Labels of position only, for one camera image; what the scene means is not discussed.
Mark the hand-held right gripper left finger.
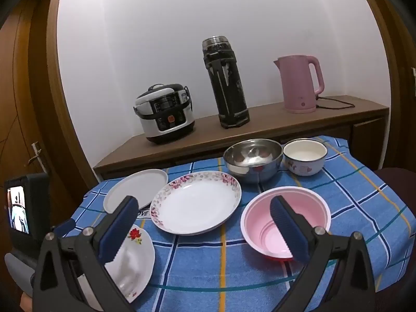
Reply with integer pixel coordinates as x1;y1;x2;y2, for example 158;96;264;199
32;196;140;312

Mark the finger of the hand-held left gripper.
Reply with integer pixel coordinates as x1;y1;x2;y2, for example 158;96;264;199
52;218;78;238

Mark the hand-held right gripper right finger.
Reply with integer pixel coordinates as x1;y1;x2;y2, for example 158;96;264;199
270;195;379;312

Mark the pink plastic bowl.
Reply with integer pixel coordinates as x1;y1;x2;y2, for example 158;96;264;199
240;186;332;262

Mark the white rose-print scalloped plate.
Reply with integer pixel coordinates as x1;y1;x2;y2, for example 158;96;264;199
75;224;156;311

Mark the plain white plate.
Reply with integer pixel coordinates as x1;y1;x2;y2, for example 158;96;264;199
103;169;169;215

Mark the enamel bowl with white inside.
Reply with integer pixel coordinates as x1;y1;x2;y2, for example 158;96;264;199
283;139;327;177

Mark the stainless steel bowl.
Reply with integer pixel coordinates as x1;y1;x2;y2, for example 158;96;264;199
223;139;283;183

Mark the white plate with floral rim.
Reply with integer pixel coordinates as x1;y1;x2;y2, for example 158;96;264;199
150;171;242;235

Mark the blue checked tablecloth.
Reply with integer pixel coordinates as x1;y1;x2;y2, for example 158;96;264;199
60;135;413;312

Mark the brown wooden door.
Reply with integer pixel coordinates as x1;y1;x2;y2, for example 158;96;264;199
0;3;82;254

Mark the brown wooden sideboard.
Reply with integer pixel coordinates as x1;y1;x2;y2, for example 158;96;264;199
93;95;390;181

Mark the white and black rice cooker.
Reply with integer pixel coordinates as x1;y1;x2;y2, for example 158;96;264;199
133;83;196;145

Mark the pink electric kettle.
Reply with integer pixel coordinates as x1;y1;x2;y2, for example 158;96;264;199
273;55;326;114

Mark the tall black thermos flask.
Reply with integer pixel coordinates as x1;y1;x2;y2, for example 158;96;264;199
202;36;251;129

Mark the metal door handle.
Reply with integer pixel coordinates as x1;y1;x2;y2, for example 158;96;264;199
28;141;49;176

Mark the wooden door frame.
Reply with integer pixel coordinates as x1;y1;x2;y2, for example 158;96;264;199
29;0;98;191

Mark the black kettle power cable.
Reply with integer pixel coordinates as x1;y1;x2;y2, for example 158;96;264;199
315;96;356;110

